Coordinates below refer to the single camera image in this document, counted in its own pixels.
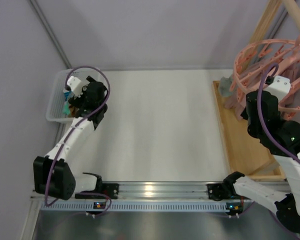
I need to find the green blue patterned sock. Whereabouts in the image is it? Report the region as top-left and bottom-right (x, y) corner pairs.
(62, 90), (71, 116)

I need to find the pink round clip hanger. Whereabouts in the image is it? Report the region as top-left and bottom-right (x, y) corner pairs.
(219, 34), (300, 120)

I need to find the grey sock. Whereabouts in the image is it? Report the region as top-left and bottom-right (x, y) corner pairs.
(218, 76), (233, 98)

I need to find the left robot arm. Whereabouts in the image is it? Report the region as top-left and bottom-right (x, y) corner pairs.
(33, 76), (109, 200)

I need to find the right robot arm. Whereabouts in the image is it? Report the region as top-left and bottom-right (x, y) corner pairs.
(222, 90), (300, 234)

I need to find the white plastic basket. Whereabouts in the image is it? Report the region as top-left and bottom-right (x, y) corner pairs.
(45, 68), (104, 124)

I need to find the wooden rod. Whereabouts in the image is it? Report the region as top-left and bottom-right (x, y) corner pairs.
(282, 0), (300, 31)

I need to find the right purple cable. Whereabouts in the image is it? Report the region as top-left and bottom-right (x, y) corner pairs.
(257, 62), (300, 176)

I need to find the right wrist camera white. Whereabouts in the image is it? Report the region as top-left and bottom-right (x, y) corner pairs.
(264, 75), (291, 102)

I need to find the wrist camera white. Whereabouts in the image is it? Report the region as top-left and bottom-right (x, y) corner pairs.
(264, 75), (291, 102)
(66, 76), (89, 97)

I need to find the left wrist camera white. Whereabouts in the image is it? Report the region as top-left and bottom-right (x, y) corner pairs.
(66, 76), (89, 97)

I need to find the wooden tray frame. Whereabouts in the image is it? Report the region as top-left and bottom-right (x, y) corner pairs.
(212, 81), (286, 182)

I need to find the wooden upright post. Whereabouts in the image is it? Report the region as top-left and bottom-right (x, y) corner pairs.
(244, 0), (282, 58)

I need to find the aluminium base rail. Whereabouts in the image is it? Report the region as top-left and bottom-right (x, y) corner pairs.
(112, 181), (210, 200)

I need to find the white slotted cable duct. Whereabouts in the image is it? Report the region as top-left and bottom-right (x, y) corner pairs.
(40, 201), (242, 213)

